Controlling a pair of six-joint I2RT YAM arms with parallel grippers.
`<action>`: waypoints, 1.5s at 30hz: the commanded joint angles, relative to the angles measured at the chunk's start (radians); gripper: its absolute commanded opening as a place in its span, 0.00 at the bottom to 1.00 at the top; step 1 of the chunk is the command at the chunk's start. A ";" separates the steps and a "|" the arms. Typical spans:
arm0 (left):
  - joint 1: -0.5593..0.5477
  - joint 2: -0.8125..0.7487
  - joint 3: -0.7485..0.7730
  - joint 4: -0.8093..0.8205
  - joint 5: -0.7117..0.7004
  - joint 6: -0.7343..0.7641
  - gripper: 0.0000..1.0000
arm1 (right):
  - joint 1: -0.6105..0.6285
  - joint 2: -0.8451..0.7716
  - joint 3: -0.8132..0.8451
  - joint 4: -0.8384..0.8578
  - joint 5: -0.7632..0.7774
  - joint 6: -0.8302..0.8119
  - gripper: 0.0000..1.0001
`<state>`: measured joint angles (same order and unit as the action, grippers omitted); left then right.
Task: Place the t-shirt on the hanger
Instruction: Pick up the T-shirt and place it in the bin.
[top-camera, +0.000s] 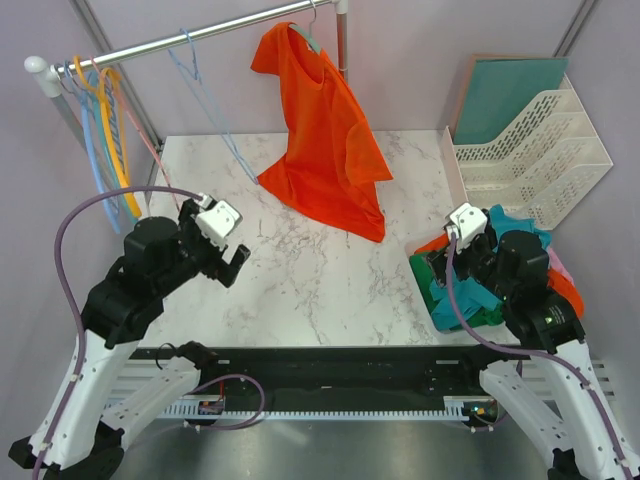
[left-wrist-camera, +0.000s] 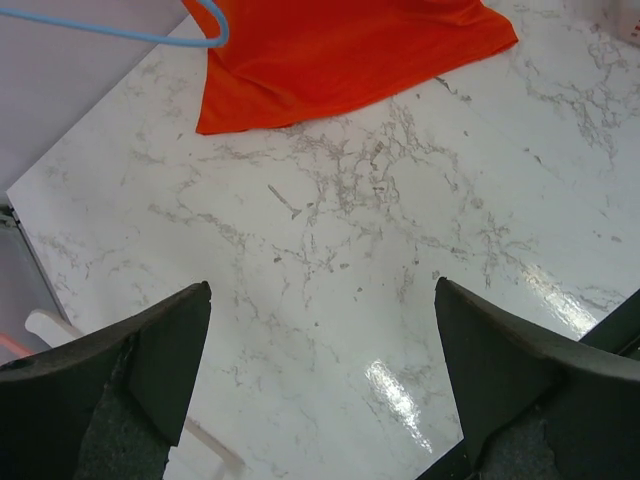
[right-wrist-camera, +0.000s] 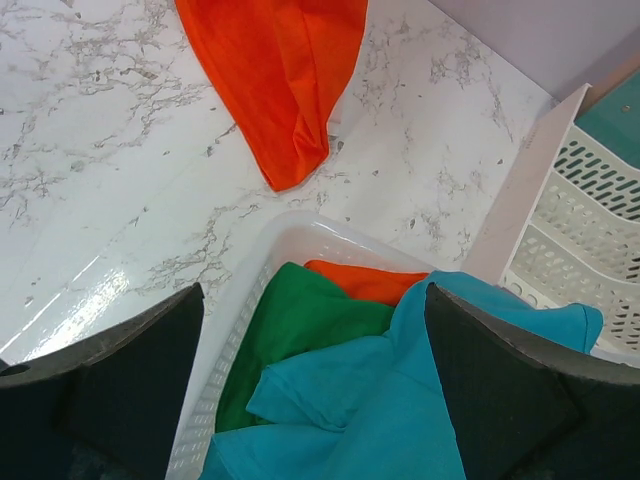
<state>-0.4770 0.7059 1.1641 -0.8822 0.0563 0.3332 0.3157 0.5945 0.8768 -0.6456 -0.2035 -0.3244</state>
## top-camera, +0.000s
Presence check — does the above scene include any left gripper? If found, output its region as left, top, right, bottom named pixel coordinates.
left=157, top=198, right=251, bottom=294

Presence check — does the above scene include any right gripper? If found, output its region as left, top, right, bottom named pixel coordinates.
left=420, top=227, right=515, bottom=299

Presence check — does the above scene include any teal t shirt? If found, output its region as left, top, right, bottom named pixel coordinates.
left=428, top=205, right=552, bottom=332

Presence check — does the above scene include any light blue wire hanger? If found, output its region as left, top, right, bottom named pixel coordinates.
left=167, top=28, right=259, bottom=185

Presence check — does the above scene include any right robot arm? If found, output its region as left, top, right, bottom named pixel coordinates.
left=425, top=230, right=639, bottom=479

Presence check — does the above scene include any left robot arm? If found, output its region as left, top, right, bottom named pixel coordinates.
left=9, top=196, right=250, bottom=479

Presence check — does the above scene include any green t shirt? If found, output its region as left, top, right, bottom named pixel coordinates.
left=409, top=254, right=504, bottom=332

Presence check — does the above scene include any pink shirt in bin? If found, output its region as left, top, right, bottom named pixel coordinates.
left=546, top=246, right=575, bottom=285

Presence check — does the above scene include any orange shirt in bin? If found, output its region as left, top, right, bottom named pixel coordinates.
left=417, top=234, right=585, bottom=321

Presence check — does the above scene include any orange t shirt on hanger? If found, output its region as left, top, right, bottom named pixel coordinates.
left=251, top=22, right=393, bottom=242

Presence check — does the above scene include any blue plastic hanger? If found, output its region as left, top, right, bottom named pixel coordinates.
left=63, top=61, right=121, bottom=234

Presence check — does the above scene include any orange plastic hanger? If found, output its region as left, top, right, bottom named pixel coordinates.
left=73, top=56, right=131, bottom=188

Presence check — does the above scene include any teal plastic hanger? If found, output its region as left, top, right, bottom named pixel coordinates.
left=87, top=69, right=139, bottom=224

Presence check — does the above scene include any teal hanger with shirt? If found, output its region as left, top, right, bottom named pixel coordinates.
left=289, top=0, right=322, bottom=54

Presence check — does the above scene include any white file organizer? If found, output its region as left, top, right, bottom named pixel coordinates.
left=440, top=77, right=613, bottom=230

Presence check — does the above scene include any teal folder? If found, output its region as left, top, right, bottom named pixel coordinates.
left=449, top=53, right=569, bottom=145

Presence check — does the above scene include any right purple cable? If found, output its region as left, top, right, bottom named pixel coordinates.
left=444, top=234, right=636, bottom=480

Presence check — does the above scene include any purple cable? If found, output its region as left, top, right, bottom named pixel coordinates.
left=444, top=234, right=636, bottom=480
left=30, top=185, right=214, bottom=480

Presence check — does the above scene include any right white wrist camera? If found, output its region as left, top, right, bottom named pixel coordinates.
left=444, top=202, right=489, bottom=253

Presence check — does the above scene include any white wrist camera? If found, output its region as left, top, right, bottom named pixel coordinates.
left=195, top=194, right=243, bottom=250
left=444, top=202, right=489, bottom=253

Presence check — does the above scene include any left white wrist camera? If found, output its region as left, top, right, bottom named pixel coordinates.
left=195, top=194, right=243, bottom=250

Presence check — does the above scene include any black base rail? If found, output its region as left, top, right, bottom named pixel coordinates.
left=119, top=344, right=531, bottom=416

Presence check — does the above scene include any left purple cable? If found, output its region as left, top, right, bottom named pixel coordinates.
left=30, top=185, right=214, bottom=480

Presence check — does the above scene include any pink wire hanger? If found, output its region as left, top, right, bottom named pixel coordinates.
left=90, top=58, right=171, bottom=187

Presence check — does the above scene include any metal clothes rail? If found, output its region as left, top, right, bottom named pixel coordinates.
left=23, top=1, right=349, bottom=152

